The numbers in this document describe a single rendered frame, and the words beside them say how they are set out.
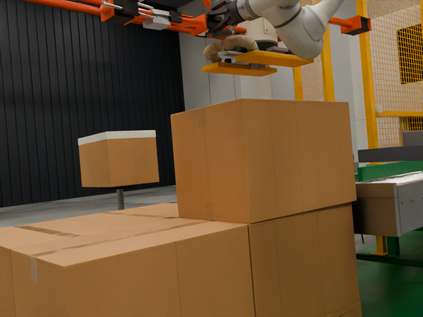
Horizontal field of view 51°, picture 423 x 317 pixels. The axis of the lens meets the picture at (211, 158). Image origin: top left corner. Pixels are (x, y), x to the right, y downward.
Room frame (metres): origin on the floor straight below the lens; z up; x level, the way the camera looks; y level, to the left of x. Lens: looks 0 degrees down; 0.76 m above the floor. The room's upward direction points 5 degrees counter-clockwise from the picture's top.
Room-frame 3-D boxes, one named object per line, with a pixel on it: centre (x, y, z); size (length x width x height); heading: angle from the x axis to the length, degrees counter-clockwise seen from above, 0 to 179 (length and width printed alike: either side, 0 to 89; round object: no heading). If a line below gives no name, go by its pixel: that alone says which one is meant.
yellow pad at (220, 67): (1.81, -0.15, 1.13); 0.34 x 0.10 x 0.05; 130
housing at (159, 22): (1.44, 0.14, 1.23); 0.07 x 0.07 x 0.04; 40
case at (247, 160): (1.74, -0.21, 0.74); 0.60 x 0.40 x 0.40; 129
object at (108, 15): (1.35, 0.25, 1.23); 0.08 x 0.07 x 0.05; 130
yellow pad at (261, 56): (1.67, -0.27, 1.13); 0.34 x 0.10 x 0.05; 130
